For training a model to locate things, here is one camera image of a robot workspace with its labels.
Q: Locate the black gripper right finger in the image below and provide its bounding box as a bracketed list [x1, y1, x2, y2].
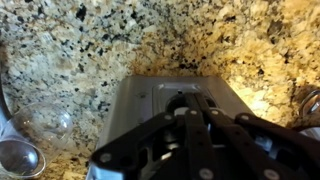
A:
[195, 93, 320, 180]

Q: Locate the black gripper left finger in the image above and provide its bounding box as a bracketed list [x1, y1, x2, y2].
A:
[91, 93, 219, 180]

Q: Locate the stainless steel toaster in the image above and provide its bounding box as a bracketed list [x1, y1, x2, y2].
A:
[85, 75, 254, 180]

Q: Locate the clear drinking glass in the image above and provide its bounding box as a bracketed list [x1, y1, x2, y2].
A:
[0, 103, 73, 179]

